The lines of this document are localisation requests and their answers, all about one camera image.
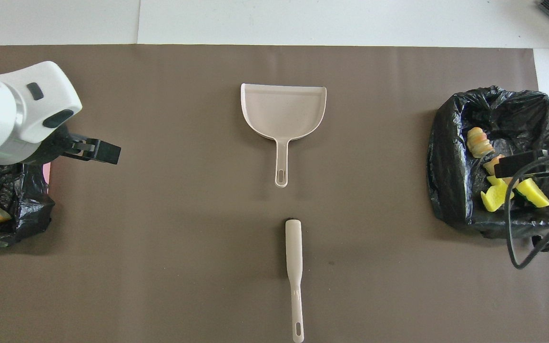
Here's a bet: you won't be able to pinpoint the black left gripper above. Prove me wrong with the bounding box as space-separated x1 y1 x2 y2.
26 124 122 166

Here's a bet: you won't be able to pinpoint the beige plastic dustpan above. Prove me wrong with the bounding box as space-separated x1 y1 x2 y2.
240 83 328 188

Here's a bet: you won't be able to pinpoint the black plastic trash bag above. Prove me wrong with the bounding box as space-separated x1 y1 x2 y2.
426 85 549 252
0 162 56 248

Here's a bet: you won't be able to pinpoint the striped croissant piece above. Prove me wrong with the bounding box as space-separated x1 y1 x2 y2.
482 154 514 185

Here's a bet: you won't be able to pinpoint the beige hand brush black bristles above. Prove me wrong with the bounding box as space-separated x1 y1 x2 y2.
285 218 305 343

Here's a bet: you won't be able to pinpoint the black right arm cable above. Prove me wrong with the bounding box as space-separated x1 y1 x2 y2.
504 151 549 270

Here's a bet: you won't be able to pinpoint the brown table mat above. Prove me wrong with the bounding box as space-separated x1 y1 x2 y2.
0 44 549 343

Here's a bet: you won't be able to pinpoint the yellow sponge piece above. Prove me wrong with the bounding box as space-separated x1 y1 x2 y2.
480 174 515 213
515 177 549 209

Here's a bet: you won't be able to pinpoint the pale flaky pastry piece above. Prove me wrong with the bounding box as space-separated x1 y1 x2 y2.
466 126 496 159

